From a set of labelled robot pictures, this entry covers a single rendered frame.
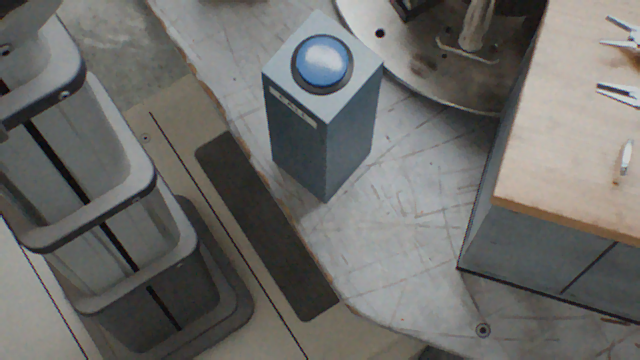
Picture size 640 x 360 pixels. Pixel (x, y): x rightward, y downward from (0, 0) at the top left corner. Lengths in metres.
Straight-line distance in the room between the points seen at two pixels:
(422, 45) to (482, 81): 0.07
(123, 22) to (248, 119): 0.93
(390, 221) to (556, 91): 0.31
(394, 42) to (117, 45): 0.96
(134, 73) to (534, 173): 1.26
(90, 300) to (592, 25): 0.61
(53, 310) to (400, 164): 0.69
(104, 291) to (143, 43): 0.86
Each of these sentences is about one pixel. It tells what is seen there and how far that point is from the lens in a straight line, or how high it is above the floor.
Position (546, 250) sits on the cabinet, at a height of 0.94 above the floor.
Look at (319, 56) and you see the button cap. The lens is 0.95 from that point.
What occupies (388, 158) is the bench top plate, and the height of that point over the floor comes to 0.78.
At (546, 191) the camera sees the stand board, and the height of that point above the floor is 1.07.
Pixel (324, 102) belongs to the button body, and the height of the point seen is 1.03.
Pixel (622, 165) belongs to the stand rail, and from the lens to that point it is 0.90.
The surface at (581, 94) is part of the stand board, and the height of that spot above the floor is 1.07.
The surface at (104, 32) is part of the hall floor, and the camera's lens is 2.12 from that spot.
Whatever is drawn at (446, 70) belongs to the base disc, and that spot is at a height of 0.80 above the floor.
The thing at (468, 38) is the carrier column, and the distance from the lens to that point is 1.18.
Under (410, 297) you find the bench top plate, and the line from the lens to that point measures 1.17.
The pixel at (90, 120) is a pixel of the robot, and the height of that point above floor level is 1.08.
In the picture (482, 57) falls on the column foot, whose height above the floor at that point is 0.81.
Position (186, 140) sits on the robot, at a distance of 1.76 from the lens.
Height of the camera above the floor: 1.93
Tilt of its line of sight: 74 degrees down
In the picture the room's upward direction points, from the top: straight up
